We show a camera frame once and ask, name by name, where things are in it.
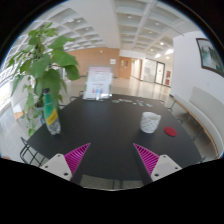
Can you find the framed landscape painting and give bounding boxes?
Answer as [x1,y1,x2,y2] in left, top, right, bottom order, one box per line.
[195,37,224,78]

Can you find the potted green plant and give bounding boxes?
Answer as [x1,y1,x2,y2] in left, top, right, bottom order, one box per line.
[6,22,81,138]

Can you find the white polka-dot mug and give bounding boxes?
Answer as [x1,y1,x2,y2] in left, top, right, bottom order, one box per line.
[139,111,162,134]

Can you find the black wire chair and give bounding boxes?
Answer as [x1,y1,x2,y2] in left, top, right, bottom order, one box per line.
[19,136,48,168]

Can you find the clear acrylic sign stand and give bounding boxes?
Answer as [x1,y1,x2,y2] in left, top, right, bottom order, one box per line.
[82,65,114,101]

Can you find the red round coaster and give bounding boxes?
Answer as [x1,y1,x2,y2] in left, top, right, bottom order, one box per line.
[163,126,178,138]

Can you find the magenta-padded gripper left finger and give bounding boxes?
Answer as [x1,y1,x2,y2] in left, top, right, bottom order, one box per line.
[39,142,93,186]

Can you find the glass entrance doors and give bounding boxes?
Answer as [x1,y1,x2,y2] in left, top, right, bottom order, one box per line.
[141,58,166,85]

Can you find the green drink bottle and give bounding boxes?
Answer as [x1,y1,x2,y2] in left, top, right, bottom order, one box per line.
[42,87,62,136]

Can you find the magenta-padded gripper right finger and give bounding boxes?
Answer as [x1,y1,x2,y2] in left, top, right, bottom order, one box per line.
[132,142,183,186]

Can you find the long white bench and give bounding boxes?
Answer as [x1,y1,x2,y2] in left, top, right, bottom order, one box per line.
[168,86,224,158]

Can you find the ceiling lights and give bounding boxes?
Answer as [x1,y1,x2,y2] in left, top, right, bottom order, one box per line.
[123,13,175,59]

